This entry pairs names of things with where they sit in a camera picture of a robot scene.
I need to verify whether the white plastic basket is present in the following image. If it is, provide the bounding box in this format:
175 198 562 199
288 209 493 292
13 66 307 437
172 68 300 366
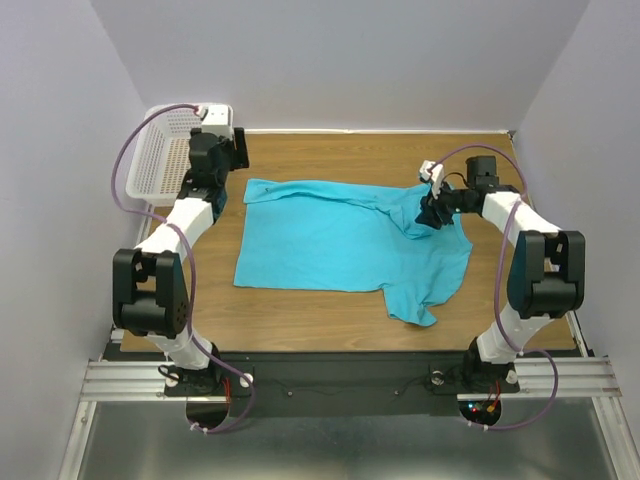
125 105 201 207

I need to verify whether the aluminium frame rail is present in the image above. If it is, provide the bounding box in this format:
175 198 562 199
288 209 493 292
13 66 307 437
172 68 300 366
57 204 624 480

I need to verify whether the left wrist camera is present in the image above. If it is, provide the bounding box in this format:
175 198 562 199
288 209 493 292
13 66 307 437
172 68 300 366
196 103 234 140

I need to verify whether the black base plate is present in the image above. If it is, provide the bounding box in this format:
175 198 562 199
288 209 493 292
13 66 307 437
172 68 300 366
159 351 519 418

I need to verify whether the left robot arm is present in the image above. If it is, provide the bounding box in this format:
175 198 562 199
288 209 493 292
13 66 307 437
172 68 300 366
112 127 253 389

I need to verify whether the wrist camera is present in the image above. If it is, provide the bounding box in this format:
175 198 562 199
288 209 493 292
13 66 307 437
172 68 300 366
196 103 234 140
419 160 445 199

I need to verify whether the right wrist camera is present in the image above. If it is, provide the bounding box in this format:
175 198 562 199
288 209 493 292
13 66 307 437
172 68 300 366
419 160 445 199

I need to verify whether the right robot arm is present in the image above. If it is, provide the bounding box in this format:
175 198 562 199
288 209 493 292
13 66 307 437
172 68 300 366
416 156 586 385

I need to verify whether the turquoise t shirt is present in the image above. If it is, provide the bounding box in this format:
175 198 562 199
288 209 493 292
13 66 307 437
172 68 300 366
234 179 472 327

